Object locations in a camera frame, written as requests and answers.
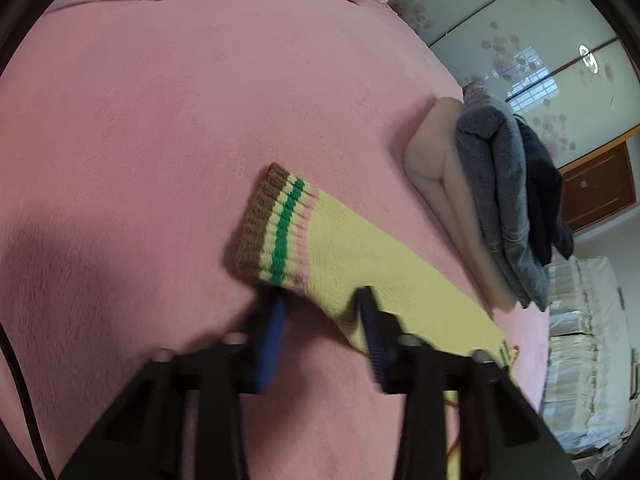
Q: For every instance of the folded cream garment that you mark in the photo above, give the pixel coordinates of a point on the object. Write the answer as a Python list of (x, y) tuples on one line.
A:
[(430, 160)]

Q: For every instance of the folded denim jeans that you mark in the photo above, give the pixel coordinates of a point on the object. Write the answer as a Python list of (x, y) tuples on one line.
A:
[(500, 185)]

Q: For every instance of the folded navy garment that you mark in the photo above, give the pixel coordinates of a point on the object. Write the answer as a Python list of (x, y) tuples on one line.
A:
[(542, 185)]

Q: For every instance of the white lace covered furniture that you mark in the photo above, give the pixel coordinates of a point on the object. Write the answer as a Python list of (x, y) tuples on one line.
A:
[(585, 335)]

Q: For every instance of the brown wooden door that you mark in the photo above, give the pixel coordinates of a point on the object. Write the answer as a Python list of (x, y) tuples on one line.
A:
[(595, 185)]

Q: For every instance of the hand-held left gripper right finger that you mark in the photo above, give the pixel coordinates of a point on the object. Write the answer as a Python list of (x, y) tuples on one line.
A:
[(374, 342)]

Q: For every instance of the floral glass wardrobe doors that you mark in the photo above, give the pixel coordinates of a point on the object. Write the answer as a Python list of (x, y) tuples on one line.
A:
[(500, 10)]

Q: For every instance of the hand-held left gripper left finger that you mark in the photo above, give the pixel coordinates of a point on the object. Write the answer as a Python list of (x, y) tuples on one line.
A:
[(272, 340)]

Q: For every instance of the yellow striped knit sweater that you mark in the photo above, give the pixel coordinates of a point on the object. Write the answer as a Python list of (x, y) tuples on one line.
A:
[(340, 245)]

